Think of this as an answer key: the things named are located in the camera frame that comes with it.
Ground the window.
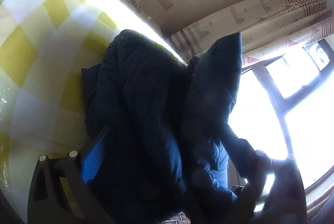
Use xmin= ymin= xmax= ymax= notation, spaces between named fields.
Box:
xmin=227 ymin=39 xmax=334 ymax=214

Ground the plaid cloth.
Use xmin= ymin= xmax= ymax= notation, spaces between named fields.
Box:
xmin=162 ymin=214 xmax=194 ymax=224

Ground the white cable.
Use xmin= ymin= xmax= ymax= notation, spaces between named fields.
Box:
xmin=128 ymin=0 xmax=157 ymax=21

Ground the wall socket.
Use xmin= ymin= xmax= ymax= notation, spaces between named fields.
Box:
xmin=155 ymin=0 xmax=174 ymax=10

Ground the patterned beige curtain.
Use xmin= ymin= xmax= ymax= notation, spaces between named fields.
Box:
xmin=168 ymin=0 xmax=334 ymax=67

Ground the blue puffer jacket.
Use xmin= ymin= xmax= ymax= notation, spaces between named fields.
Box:
xmin=81 ymin=29 xmax=261 ymax=224

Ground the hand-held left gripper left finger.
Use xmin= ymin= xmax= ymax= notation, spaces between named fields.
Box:
xmin=27 ymin=126 xmax=116 ymax=224

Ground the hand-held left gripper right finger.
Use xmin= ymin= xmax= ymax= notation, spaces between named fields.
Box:
xmin=225 ymin=125 xmax=307 ymax=224

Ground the yellow checked bed sheet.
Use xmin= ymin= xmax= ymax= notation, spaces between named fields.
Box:
xmin=0 ymin=0 xmax=189 ymax=214

